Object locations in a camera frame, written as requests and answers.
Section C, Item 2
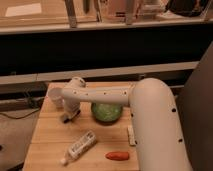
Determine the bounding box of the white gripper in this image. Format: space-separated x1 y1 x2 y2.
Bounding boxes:
60 100 81 123

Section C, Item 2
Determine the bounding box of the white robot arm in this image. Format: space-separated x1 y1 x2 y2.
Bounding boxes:
62 78 193 171

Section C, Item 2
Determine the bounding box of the white sponge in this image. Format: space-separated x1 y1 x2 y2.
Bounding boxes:
127 125 136 146

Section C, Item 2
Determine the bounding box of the white paper cup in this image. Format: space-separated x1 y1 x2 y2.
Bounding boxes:
47 87 63 108

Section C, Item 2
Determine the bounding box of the white tube bottle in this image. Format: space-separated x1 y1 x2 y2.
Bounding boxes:
60 131 97 166

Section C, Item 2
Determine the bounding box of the green bowl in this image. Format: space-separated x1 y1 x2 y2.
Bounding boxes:
91 103 123 122

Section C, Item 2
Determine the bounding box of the orange toy carrot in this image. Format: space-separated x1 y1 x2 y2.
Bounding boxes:
105 152 129 161

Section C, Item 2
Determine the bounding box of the dark chair back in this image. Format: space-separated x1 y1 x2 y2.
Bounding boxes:
177 41 213 171

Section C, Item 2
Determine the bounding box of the black floor cable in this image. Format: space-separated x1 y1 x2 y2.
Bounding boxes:
0 96 43 121

